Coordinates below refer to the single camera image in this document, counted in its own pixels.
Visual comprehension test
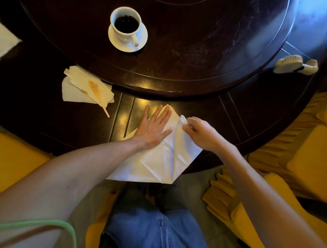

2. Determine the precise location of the person's right hand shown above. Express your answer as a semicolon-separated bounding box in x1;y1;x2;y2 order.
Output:
182;117;230;154

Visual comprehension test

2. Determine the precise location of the person's left hand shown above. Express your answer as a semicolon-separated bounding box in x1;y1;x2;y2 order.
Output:
133;104;173;150

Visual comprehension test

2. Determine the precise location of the white cloth napkin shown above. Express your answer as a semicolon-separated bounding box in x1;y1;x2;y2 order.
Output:
107;104;203;184

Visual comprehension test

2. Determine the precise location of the wooden stir stick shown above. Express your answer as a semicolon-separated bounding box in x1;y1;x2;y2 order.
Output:
88;80;111;118

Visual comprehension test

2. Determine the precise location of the white saucer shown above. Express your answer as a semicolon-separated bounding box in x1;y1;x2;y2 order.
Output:
108;21;149;53

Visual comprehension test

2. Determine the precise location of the white coffee cup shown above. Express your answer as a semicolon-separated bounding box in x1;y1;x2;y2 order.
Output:
110;6;142;47

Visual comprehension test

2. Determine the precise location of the person's left forearm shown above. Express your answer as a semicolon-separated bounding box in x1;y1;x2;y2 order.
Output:
0;137;143;248

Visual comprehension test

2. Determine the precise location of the person's right forearm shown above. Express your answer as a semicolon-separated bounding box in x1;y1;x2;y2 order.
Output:
217;144;327;248

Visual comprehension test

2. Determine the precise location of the dark wooden round table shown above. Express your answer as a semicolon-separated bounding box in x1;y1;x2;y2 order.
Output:
0;0;327;174

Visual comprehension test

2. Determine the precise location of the flat cream paper tissue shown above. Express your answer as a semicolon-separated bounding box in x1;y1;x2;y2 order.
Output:
61;76;115;104

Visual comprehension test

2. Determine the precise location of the folded cream paper tissue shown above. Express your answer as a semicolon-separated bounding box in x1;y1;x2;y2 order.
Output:
64;65;115;109

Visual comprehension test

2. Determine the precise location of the dark wooden turntable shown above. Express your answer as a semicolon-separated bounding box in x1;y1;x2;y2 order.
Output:
19;0;298;97

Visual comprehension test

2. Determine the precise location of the cream handheld fan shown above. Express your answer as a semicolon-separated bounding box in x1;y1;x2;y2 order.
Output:
273;55;319;76

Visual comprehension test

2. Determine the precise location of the white tissue pack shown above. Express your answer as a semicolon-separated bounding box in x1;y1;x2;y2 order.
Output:
0;22;22;59

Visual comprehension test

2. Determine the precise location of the green cable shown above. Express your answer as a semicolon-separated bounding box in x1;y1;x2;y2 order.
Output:
0;219;77;248

